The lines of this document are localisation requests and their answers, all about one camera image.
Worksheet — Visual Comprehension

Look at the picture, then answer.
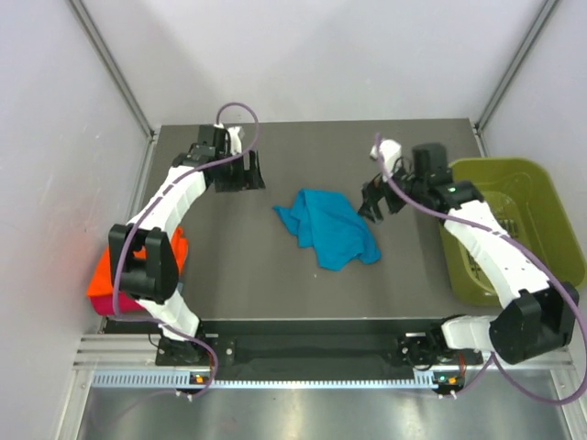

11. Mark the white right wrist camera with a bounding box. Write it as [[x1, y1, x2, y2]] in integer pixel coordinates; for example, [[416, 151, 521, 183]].
[[370, 139, 403, 174]]

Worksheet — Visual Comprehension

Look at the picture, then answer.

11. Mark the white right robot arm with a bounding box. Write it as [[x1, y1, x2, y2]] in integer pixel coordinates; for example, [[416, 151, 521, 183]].
[[359, 139, 578, 364]]

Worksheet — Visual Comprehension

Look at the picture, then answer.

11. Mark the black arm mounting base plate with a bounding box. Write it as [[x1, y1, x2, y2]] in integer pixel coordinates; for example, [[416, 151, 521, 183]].
[[101, 316, 487, 381]]

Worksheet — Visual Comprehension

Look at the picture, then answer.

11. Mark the aluminium frame rail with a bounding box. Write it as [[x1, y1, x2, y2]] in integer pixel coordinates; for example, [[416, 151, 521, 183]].
[[73, 334, 161, 369]]

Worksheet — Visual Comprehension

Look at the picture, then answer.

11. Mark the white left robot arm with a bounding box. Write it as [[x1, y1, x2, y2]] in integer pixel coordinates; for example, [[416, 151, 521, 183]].
[[108, 123, 265, 366]]

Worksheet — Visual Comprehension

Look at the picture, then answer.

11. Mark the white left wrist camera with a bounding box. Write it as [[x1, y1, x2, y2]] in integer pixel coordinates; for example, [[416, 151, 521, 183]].
[[214, 123, 244, 156]]

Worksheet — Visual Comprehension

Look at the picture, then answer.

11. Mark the grey slotted cable duct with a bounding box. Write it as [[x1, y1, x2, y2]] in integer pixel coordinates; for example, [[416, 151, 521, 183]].
[[92, 370, 464, 390]]

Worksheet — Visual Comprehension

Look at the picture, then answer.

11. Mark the blue t shirt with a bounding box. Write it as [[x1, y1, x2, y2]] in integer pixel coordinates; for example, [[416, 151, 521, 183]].
[[272, 188, 382, 271]]

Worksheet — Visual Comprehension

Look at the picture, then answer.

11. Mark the olive green plastic basket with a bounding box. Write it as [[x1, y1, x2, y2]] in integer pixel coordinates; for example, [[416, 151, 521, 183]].
[[439, 158, 586, 306]]

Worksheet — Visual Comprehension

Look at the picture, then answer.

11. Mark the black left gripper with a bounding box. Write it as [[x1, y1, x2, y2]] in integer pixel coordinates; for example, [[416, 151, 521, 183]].
[[215, 148, 264, 193]]

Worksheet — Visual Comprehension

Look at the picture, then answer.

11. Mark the pink folded t shirt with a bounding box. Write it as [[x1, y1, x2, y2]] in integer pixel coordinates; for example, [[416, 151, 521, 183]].
[[89, 292, 143, 316]]

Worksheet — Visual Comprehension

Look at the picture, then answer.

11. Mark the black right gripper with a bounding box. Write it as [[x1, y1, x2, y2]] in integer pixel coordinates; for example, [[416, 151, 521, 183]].
[[357, 158, 426, 226]]

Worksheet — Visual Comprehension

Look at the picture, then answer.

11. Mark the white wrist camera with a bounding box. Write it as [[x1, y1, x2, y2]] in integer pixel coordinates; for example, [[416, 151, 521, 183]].
[[370, 139, 403, 174], [214, 123, 244, 156]]

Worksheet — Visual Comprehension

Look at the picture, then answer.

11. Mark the orange folded t shirt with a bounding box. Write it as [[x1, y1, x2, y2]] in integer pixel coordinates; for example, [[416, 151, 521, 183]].
[[87, 226, 188, 298]]

